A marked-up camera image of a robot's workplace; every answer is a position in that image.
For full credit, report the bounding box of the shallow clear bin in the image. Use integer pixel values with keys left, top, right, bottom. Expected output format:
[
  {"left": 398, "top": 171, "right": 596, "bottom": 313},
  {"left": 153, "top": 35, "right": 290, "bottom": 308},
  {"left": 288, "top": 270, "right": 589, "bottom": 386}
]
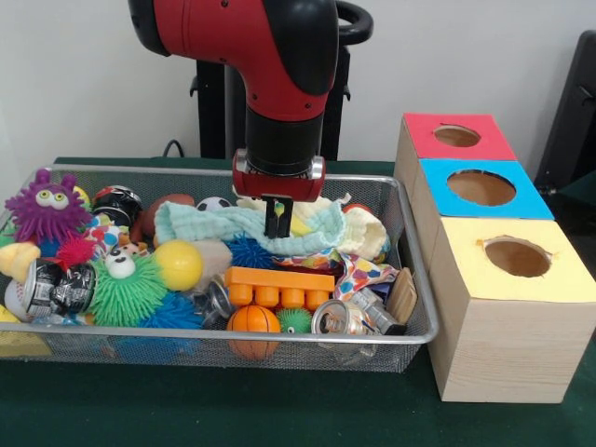
[{"left": 0, "top": 165, "right": 440, "bottom": 373}]

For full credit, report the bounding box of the small brown football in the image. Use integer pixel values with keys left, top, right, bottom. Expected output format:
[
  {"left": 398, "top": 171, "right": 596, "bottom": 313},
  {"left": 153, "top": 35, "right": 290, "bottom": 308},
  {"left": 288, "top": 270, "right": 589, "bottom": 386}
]
[{"left": 140, "top": 194, "right": 196, "bottom": 238}]

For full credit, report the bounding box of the crushed silver can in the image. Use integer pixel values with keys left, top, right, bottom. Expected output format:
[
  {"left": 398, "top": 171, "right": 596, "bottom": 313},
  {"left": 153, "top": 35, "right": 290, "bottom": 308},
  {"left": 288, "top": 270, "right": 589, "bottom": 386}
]
[{"left": 312, "top": 298, "right": 378, "bottom": 338}]

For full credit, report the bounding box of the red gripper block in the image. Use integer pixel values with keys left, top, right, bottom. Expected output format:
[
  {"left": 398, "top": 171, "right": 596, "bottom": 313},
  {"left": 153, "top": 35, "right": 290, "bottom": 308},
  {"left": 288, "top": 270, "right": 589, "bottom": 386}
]
[{"left": 232, "top": 166, "right": 326, "bottom": 237}]

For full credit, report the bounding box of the purple spiky monster toy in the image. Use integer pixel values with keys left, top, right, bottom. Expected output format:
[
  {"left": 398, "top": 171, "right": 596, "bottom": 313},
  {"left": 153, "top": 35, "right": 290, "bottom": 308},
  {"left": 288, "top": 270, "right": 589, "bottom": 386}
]
[{"left": 4, "top": 169, "right": 94, "bottom": 245}]

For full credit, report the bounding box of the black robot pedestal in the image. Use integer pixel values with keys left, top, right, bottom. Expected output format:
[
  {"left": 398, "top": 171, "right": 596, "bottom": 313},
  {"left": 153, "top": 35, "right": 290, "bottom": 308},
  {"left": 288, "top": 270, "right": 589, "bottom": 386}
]
[{"left": 191, "top": 0, "right": 373, "bottom": 159}]

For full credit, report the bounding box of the small orange basketball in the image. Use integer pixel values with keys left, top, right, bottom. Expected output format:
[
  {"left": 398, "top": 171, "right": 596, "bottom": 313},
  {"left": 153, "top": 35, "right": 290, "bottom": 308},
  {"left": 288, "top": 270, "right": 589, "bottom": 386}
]
[{"left": 227, "top": 305, "right": 281, "bottom": 361}]

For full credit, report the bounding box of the green spiky ball with eyes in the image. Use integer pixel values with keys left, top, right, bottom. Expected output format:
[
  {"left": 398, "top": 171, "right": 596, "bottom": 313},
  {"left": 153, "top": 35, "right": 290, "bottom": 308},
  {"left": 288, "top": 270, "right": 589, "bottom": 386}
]
[{"left": 88, "top": 244, "right": 170, "bottom": 327}]

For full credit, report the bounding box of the cream yellow cloth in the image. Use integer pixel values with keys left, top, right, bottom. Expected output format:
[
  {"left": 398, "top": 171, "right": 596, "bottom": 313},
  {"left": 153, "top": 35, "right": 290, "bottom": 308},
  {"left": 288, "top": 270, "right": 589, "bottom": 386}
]
[{"left": 237, "top": 194, "right": 390, "bottom": 260}]

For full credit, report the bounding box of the small soccer ball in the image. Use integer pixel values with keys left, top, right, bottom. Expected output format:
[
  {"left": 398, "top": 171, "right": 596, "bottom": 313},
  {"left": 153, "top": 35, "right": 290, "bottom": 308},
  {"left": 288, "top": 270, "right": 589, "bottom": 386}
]
[{"left": 196, "top": 196, "right": 234, "bottom": 211}]

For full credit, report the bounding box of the light teal cloth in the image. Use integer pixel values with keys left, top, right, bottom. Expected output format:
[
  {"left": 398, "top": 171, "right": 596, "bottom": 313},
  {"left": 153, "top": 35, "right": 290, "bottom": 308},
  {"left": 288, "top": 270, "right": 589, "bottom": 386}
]
[{"left": 155, "top": 200, "right": 347, "bottom": 257}]

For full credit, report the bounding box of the wooden box with three holes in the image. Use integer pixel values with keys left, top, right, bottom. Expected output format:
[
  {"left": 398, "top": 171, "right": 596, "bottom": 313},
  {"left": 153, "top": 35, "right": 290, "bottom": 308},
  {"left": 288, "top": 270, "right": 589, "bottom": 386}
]
[{"left": 394, "top": 113, "right": 596, "bottom": 404}]

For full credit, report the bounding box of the dark green table cloth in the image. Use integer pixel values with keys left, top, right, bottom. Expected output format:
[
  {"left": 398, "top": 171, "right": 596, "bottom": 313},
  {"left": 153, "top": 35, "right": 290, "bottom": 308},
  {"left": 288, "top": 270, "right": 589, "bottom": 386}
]
[{"left": 0, "top": 156, "right": 596, "bottom": 447}]

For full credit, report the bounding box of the orange building block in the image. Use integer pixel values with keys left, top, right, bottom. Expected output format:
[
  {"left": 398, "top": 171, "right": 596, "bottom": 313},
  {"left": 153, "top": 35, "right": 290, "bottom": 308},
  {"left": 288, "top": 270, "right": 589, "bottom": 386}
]
[{"left": 223, "top": 266, "right": 335, "bottom": 309}]

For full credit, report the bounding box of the yellow ball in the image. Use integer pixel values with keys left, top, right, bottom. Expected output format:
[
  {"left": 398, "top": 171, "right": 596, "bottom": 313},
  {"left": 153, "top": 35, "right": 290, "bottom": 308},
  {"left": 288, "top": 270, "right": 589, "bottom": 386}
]
[{"left": 154, "top": 240, "right": 205, "bottom": 291}]

